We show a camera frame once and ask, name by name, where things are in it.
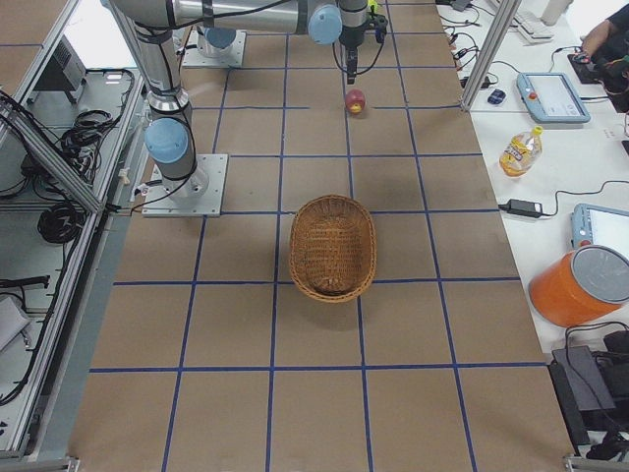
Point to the blue teach pendant near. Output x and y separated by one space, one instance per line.
599 225

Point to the oval wicker basket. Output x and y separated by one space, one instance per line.
333 250

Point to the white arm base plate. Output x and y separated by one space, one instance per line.
200 53
201 195

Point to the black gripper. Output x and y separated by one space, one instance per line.
352 34

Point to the blue teach pendant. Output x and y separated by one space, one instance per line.
599 225
550 98

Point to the dark blue computer mouse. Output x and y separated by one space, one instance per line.
496 97

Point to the orange bucket with grey lid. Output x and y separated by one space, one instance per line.
584 285

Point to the aluminium frame post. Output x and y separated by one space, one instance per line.
494 37

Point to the black monitor stand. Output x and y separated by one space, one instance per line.
591 386

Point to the blue teach pendant far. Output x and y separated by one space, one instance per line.
550 98

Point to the yellow juice bottle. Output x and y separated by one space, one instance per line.
523 150

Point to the person's hand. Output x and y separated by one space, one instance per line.
590 44

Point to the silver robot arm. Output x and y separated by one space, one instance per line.
149 27
212 39

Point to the dark red toy apple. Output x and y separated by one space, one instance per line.
355 101

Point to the black power adapter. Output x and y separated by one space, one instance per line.
522 208

